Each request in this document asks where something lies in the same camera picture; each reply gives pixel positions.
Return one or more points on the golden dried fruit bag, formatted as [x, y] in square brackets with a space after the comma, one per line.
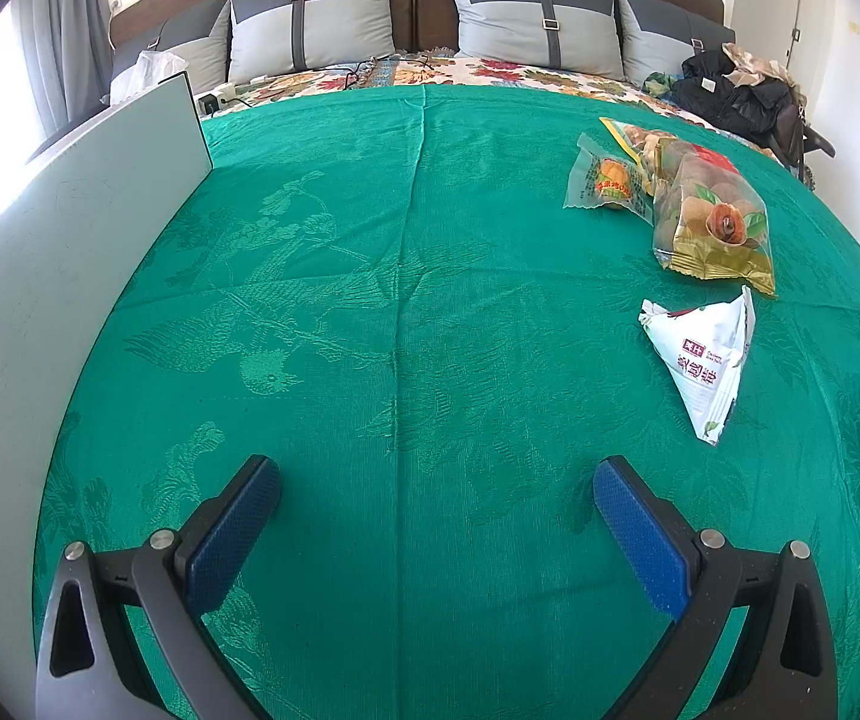
[715, 232]

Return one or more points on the floral bedsheet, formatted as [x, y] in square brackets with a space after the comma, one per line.
[520, 71]

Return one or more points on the white power strip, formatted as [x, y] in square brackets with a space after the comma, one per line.
[216, 100]

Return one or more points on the green patterned cloth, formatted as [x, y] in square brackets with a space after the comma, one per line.
[658, 82]

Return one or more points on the white plastic bag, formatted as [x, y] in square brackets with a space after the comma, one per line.
[148, 71]

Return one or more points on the white snack packet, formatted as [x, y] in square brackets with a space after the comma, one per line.
[707, 367]

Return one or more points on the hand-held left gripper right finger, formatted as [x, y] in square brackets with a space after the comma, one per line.
[640, 540]

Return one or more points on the grey pillow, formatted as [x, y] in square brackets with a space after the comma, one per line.
[535, 19]
[182, 45]
[317, 22]
[666, 34]

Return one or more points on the dark brown bag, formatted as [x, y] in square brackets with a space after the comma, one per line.
[790, 135]

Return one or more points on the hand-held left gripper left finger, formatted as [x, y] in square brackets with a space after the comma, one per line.
[238, 532]

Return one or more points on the beige garment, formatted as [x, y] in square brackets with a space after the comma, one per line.
[752, 60]

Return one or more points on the small orange snack packet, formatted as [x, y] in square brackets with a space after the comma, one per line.
[610, 180]

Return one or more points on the grey curtain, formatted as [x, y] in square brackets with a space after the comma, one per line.
[62, 37]

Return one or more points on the green bedspread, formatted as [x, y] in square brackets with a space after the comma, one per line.
[430, 277]

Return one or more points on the dark clothes pile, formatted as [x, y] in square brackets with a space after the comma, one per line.
[722, 97]

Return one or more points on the yellow-edged clear snack packet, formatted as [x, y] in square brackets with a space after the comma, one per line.
[643, 142]

